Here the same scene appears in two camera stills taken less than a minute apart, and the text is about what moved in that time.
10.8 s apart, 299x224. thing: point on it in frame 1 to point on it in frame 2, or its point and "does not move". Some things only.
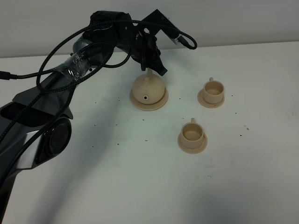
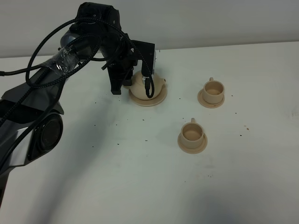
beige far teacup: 213,91 does not move
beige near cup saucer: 193,150 does not move
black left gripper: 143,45 to 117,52
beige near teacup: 192,134 does not move
